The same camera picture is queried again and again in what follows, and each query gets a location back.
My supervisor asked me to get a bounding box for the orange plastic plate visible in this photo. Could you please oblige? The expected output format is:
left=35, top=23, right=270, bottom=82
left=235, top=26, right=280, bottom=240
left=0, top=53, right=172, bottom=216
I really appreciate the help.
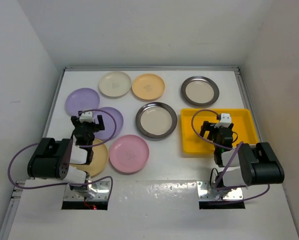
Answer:
left=131, top=73, right=165, bottom=101
left=70, top=144, right=109, bottom=177

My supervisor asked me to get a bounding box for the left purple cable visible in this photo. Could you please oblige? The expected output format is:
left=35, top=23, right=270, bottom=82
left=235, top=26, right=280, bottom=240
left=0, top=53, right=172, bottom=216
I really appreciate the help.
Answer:
left=7, top=108, right=118, bottom=201

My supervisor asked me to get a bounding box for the far purple plastic plate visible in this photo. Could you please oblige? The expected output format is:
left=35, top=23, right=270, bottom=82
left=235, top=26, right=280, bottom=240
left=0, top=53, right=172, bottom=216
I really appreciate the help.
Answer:
left=65, top=88, right=100, bottom=116

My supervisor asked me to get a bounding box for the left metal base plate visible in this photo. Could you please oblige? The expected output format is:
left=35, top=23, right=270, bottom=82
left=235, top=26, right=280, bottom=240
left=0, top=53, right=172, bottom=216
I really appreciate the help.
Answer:
left=63, top=180, right=111, bottom=202

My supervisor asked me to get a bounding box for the purple plastic plate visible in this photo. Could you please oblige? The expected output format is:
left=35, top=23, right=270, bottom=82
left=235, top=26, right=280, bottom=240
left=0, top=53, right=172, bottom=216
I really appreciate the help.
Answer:
left=93, top=107, right=124, bottom=141
left=65, top=88, right=100, bottom=116

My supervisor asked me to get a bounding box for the purple cable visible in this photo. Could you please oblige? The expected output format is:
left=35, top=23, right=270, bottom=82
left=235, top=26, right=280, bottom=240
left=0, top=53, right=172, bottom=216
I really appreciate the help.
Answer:
left=191, top=109, right=271, bottom=205
left=7, top=108, right=118, bottom=201

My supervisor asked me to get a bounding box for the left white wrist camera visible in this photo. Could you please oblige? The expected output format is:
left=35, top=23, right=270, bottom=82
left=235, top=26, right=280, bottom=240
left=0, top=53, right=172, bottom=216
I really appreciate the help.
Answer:
left=79, top=111, right=95, bottom=123

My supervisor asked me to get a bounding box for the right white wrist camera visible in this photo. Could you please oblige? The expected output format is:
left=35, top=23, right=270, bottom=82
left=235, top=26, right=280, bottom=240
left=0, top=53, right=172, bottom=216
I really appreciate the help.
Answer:
left=214, top=113, right=232, bottom=128

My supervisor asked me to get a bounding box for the cream plastic plate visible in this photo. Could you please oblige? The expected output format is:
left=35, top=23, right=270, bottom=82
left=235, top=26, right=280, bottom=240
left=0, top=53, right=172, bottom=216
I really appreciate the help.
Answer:
left=98, top=71, right=132, bottom=98

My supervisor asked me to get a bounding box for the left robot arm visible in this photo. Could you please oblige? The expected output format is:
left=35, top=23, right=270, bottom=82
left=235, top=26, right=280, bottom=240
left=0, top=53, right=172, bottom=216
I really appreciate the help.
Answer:
left=27, top=112, right=105, bottom=196

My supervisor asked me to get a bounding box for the metal base plate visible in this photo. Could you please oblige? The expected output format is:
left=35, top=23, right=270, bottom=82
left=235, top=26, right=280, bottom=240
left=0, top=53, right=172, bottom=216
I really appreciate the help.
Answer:
left=63, top=180, right=111, bottom=202
left=196, top=181, right=243, bottom=203

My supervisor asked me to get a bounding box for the pink plastic plate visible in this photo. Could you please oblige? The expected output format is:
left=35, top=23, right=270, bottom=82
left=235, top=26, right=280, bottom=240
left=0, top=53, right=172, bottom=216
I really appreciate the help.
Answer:
left=109, top=134, right=150, bottom=174

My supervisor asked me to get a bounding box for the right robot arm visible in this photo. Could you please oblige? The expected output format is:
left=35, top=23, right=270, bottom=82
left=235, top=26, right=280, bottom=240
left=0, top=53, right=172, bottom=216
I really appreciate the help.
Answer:
left=199, top=121, right=285, bottom=191

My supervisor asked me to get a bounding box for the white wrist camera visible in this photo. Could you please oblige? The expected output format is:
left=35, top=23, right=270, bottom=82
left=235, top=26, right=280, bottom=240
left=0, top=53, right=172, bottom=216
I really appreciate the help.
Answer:
left=214, top=113, right=232, bottom=128
left=79, top=111, right=95, bottom=123

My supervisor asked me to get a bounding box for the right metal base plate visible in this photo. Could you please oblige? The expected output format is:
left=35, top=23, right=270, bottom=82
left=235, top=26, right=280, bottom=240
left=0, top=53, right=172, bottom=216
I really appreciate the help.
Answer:
left=196, top=181, right=243, bottom=203

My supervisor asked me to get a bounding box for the near purple plastic plate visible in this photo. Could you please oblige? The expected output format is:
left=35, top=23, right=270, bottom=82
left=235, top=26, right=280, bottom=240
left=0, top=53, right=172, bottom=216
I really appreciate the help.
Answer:
left=93, top=107, right=124, bottom=141

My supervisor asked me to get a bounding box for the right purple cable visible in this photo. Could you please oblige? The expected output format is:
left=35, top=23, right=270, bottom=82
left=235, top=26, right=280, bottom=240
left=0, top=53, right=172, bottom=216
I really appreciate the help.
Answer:
left=191, top=109, right=271, bottom=205

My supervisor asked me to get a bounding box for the yellow plastic bin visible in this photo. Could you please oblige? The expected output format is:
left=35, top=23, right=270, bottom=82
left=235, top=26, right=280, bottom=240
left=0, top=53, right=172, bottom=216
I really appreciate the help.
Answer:
left=180, top=108, right=259, bottom=156

